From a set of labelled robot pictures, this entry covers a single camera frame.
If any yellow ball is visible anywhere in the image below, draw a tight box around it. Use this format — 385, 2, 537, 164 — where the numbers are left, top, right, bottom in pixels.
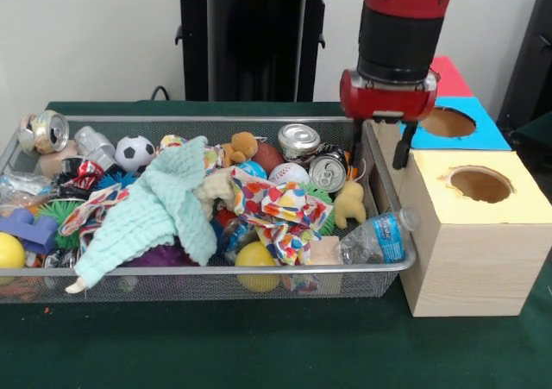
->
235, 241, 281, 293
0, 231, 28, 270

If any mint green knitted cloth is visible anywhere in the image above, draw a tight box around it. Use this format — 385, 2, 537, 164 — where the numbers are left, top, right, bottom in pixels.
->
64, 135, 219, 294

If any silver drink can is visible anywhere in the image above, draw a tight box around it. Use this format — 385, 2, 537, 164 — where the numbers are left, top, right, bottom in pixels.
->
277, 123, 322, 157

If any clear mesh bin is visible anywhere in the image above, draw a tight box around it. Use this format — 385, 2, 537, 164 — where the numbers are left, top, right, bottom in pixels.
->
0, 115, 418, 304

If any black and white soccer ball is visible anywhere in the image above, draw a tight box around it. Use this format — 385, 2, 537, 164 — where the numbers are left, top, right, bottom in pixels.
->
115, 135, 156, 174

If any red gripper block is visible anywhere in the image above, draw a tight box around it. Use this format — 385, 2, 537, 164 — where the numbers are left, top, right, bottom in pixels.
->
339, 68, 442, 171

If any purple toy block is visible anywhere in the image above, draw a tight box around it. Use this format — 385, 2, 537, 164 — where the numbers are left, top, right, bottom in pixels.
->
0, 210, 60, 254

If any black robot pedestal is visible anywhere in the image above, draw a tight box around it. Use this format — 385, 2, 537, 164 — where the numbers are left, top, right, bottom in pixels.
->
166, 0, 348, 104

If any clear plastic water bottle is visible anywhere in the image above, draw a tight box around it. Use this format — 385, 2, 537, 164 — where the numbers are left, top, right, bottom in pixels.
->
338, 207, 421, 266

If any brown plush bear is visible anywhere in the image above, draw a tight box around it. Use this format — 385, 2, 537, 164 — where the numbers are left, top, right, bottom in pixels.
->
222, 131, 260, 166

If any colourful dotted cloth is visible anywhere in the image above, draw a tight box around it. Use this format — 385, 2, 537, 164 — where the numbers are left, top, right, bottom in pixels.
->
230, 166, 336, 267

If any wooden box with three holes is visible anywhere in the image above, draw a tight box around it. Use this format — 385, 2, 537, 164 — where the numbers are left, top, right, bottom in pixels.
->
365, 55, 552, 319

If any black looped cable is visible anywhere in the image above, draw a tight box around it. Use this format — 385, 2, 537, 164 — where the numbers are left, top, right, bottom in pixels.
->
148, 85, 187, 104

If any crushed colourful drink can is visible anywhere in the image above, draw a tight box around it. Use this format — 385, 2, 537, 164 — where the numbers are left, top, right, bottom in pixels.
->
17, 110, 70, 155

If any dark green tablecloth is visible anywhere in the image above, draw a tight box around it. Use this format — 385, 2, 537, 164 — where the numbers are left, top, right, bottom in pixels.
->
0, 99, 552, 389

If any green covered side table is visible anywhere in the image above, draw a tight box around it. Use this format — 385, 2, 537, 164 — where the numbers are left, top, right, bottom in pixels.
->
511, 112, 552, 153

